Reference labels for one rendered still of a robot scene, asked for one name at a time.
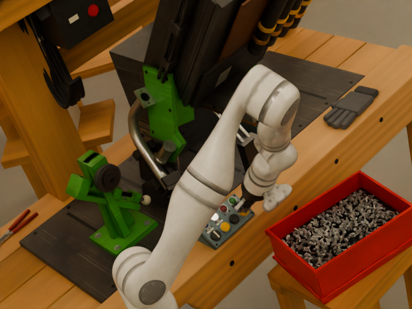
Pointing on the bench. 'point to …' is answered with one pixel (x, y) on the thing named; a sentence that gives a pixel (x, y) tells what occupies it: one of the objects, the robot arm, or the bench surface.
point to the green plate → (165, 105)
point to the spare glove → (350, 107)
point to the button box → (223, 222)
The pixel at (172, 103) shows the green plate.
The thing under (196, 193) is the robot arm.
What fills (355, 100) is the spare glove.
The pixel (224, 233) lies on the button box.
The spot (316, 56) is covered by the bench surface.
